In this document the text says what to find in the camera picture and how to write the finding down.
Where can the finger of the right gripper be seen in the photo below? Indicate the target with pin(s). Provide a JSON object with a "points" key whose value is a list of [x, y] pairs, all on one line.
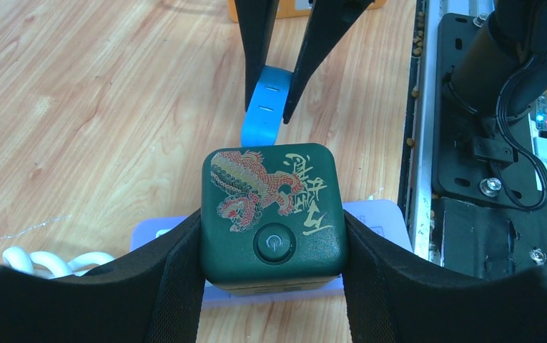
{"points": [[256, 19], [328, 22]]}

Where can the dark green dragon cube plug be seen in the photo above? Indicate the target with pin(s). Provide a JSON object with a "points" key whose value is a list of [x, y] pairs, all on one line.
{"points": [[291, 190]]}

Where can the orange power strip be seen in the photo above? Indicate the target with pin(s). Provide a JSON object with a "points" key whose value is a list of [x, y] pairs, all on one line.
{"points": [[286, 9]]}

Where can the blue cube plug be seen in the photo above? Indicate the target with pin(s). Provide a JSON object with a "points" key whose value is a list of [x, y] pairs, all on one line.
{"points": [[266, 107]]}

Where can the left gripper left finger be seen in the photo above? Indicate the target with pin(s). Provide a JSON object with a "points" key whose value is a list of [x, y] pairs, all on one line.
{"points": [[152, 294]]}

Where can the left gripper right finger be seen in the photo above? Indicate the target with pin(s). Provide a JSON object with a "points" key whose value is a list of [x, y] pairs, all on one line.
{"points": [[392, 295]]}

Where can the purple power strip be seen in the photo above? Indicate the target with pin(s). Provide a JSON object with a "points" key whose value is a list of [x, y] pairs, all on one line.
{"points": [[380, 216]]}

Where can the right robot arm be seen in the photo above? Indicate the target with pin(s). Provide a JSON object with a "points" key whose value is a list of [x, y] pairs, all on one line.
{"points": [[518, 30]]}

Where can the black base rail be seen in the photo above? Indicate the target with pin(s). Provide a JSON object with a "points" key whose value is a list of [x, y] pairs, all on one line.
{"points": [[479, 192]]}

